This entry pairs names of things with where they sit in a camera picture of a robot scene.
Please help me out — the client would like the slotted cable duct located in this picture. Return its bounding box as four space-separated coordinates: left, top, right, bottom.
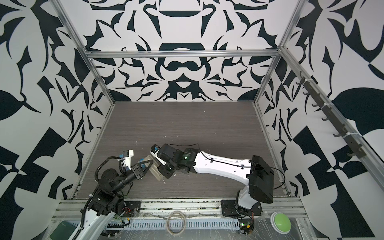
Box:
106 218 239 231

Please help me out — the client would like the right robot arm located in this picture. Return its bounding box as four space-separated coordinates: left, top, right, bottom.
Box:
151 144 276 210

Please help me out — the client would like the white remote control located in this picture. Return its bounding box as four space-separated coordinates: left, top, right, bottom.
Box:
143 155 164 181

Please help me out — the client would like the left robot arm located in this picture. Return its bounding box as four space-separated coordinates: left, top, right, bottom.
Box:
69 156 154 240

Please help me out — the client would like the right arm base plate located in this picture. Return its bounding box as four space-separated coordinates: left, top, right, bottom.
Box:
221 200 263 218

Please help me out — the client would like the small electronics board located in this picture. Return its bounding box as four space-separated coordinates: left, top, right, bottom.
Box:
239 218 255 236

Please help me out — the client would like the dark green pad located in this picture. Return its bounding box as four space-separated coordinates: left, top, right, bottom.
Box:
50 221 76 240

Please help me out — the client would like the coiled beige cable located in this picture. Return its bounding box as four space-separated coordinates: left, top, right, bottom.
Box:
166 210 187 235

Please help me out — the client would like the green push button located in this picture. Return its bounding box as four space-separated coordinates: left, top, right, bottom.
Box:
270 212 292 235

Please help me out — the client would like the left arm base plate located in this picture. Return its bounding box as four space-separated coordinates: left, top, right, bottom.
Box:
120 201 142 218

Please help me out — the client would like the black wall hook rail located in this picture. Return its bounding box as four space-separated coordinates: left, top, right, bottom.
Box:
297 72 367 159

